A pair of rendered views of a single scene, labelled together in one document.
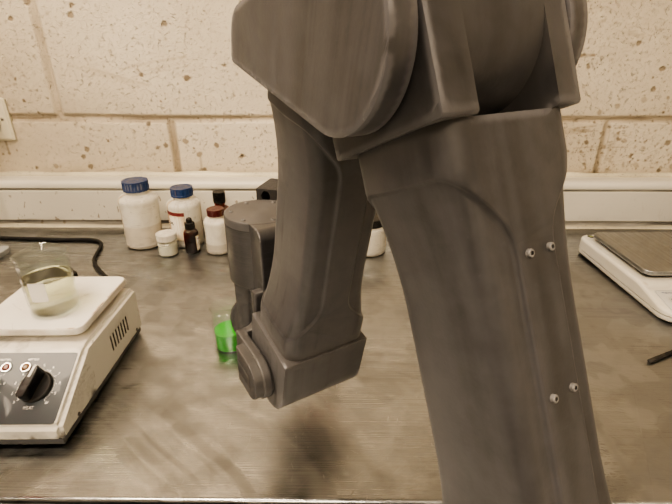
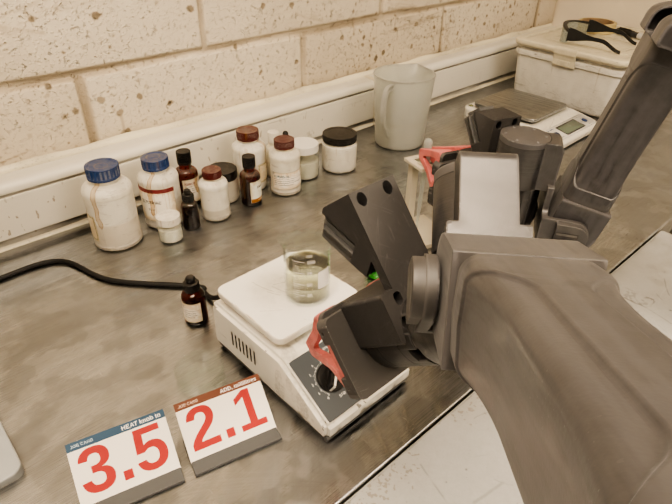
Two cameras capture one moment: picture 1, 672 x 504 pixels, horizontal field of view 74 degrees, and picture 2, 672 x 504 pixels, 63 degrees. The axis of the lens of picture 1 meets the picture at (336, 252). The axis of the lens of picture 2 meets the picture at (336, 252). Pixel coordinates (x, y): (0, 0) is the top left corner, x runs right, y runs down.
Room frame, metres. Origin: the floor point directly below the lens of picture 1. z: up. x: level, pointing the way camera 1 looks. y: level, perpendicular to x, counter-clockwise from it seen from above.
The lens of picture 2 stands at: (0.06, 0.63, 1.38)
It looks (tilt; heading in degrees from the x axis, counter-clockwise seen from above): 34 degrees down; 317
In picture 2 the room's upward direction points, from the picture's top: 1 degrees clockwise
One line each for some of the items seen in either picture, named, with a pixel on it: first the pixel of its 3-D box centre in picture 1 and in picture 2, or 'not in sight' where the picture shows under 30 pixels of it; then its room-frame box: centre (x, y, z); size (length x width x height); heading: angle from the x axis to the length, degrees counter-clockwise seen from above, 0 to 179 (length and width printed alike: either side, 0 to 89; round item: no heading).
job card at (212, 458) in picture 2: not in sight; (228, 422); (0.39, 0.46, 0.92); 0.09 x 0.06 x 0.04; 76
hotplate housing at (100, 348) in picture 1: (53, 346); (303, 333); (0.43, 0.33, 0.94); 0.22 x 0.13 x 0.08; 1
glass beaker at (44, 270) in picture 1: (48, 279); (304, 267); (0.43, 0.32, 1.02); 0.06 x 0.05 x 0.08; 34
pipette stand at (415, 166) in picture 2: not in sight; (421, 200); (0.51, 0.02, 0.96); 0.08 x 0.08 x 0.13; 75
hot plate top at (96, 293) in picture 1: (56, 302); (287, 293); (0.45, 0.33, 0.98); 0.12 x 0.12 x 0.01; 1
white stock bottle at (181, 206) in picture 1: (185, 214); (160, 189); (0.82, 0.30, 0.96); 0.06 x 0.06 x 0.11
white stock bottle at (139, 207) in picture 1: (140, 212); (110, 203); (0.82, 0.38, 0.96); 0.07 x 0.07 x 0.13
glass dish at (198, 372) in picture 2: not in sight; (200, 373); (0.48, 0.44, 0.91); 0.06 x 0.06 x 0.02
